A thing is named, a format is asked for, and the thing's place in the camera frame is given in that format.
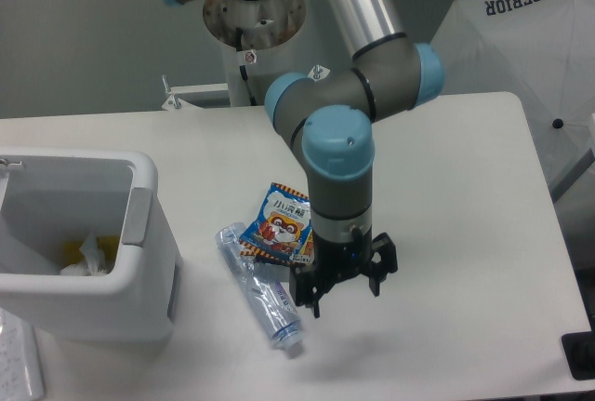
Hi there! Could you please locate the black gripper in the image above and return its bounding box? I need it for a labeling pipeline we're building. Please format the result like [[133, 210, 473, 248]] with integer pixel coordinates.
[[289, 228, 398, 318]]

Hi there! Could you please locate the blue raccoon snack bag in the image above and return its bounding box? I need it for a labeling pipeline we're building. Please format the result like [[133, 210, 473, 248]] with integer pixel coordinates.
[[239, 182, 314, 267]]

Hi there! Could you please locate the crushed clear plastic bottle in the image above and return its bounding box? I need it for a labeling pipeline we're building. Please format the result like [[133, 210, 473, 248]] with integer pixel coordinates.
[[215, 222, 304, 358]]

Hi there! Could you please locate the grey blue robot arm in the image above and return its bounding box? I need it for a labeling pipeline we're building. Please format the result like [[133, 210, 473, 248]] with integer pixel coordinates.
[[164, 0, 444, 310]]

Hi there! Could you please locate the yellow trash piece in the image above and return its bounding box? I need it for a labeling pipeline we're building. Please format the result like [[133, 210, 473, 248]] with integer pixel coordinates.
[[61, 235, 120, 266]]

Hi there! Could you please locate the white plastic trash can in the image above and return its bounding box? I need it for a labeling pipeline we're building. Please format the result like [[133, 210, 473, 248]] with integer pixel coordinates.
[[1, 146, 182, 341]]

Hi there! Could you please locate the black device at edge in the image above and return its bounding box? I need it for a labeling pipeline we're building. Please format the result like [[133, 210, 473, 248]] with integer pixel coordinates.
[[562, 331, 594, 381]]

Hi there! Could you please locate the white crumpled tissue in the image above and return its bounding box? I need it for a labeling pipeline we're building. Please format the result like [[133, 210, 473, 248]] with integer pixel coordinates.
[[59, 233, 109, 276]]

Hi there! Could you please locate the white superior umbrella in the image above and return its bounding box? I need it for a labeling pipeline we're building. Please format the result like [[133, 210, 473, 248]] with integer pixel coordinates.
[[431, 0, 594, 184]]

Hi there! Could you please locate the handwritten paper sheet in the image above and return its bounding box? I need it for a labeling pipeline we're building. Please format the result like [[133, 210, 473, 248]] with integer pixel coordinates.
[[1, 310, 46, 400]]

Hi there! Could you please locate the white metal bracket middle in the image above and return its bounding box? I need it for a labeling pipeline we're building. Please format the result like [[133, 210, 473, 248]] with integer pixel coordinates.
[[291, 63, 331, 91]]

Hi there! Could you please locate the white metal bracket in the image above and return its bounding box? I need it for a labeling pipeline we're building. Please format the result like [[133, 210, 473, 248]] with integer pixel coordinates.
[[161, 74, 231, 111], [291, 63, 331, 91]]

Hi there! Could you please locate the white metal bracket left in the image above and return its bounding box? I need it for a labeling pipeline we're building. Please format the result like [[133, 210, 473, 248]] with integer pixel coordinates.
[[161, 74, 231, 111]]

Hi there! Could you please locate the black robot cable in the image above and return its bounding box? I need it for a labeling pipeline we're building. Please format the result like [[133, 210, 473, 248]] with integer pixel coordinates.
[[234, 26, 258, 107]]

